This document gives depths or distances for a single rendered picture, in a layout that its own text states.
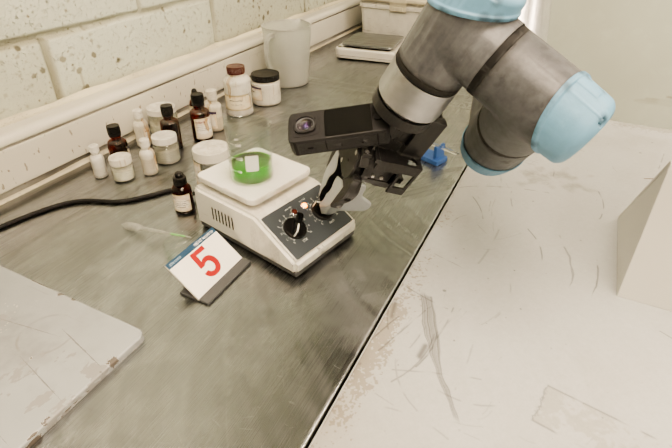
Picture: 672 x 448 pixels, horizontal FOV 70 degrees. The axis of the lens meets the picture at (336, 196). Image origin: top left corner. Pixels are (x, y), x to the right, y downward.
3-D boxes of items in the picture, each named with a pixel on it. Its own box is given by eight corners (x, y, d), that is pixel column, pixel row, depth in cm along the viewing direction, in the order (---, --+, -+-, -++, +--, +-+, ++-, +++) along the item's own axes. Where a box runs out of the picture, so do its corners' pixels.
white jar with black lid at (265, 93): (277, 95, 121) (275, 67, 118) (284, 104, 116) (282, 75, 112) (250, 98, 120) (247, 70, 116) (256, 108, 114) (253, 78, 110)
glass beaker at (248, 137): (284, 176, 69) (281, 120, 65) (254, 195, 64) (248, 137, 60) (248, 163, 72) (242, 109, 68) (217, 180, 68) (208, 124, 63)
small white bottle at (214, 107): (217, 124, 106) (212, 86, 101) (227, 128, 104) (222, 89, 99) (204, 129, 104) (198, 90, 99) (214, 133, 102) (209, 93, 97)
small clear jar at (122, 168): (141, 175, 86) (135, 153, 84) (124, 185, 83) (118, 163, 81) (125, 171, 88) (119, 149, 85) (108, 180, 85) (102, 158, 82)
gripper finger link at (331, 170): (352, 211, 69) (382, 174, 63) (314, 204, 67) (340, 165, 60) (350, 193, 71) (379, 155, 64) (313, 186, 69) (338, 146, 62)
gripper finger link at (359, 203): (356, 234, 67) (386, 194, 61) (316, 228, 65) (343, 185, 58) (353, 216, 69) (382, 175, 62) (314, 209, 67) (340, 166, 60)
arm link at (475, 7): (521, 15, 38) (440, -49, 40) (445, 113, 46) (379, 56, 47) (549, -2, 44) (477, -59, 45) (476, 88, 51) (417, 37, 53)
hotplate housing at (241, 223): (357, 235, 71) (358, 188, 67) (296, 282, 62) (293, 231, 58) (252, 187, 83) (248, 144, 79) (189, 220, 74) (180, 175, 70)
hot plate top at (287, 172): (313, 173, 71) (313, 167, 70) (252, 208, 63) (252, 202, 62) (256, 150, 77) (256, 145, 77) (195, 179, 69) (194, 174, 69)
